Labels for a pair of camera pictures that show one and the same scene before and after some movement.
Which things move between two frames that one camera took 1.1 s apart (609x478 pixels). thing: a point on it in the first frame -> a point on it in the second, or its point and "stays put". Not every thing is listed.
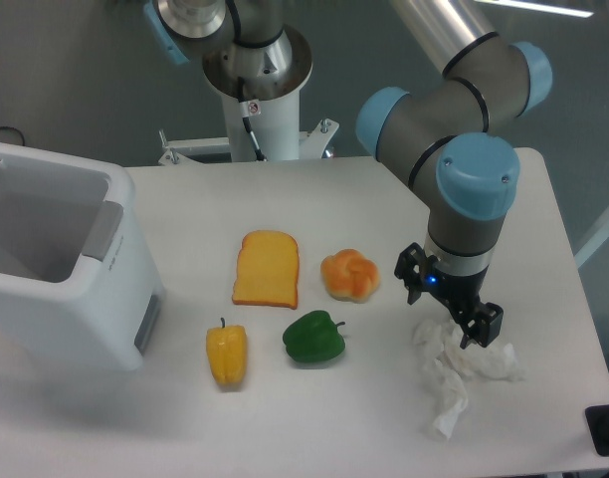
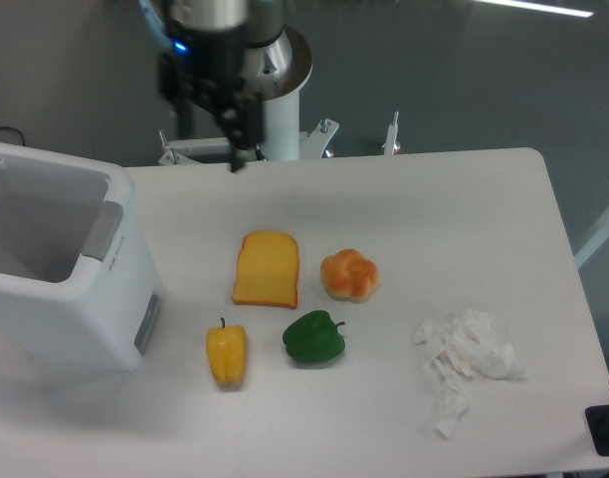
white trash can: (71, 280) stays put
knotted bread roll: (349, 276) stays put
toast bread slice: (268, 269) stays put
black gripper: (458, 291) -> (208, 67)
